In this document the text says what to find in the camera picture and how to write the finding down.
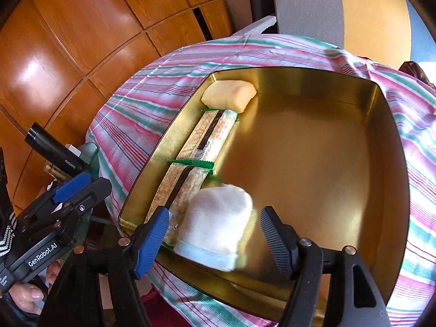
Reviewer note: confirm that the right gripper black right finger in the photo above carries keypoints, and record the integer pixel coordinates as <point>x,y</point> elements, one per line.
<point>282,241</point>

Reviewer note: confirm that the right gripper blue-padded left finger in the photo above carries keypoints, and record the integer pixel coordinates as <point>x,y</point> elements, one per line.
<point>148,239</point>

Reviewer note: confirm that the green-edged snack packet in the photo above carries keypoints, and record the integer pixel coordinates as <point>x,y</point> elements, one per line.
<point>209,135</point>
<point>181,182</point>

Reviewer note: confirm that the white gauze roll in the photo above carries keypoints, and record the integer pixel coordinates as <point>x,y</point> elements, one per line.
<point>213,226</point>

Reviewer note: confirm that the person's left hand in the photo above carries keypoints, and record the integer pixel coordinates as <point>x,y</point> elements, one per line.
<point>25,295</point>

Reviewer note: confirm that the black cylinder bottle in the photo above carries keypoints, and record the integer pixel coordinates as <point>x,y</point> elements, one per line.
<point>53,151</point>

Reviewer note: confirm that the striped pink green bedsheet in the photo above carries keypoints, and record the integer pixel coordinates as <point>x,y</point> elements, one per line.
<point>130,124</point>

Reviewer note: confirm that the pale yellow sponge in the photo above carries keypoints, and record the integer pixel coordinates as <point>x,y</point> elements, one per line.
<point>229,94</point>

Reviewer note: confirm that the wooden wardrobe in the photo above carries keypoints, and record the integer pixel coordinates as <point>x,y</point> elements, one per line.
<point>62,59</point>

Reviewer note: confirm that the dark red cloth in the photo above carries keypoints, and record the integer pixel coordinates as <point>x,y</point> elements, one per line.
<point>413,69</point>

